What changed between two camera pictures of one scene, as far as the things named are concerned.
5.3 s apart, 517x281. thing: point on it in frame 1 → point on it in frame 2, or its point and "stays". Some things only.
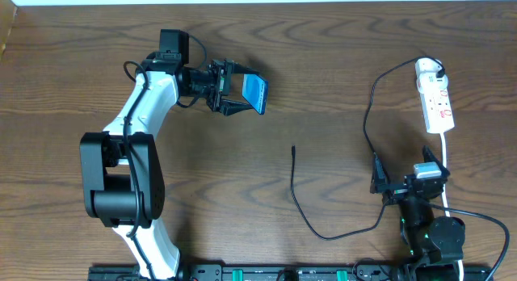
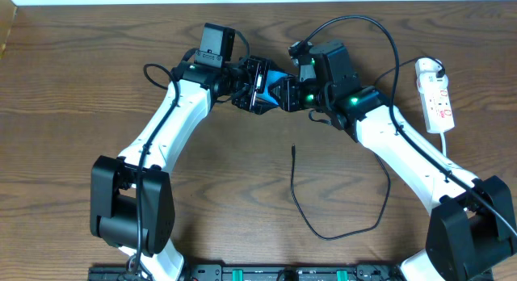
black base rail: x=298 y=272 stays
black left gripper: x=220 y=85 → x=258 y=85
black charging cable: x=373 y=149 stays
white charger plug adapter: x=426 y=79 stays
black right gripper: x=400 y=190 → x=289 y=94
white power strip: x=432 y=82 stays
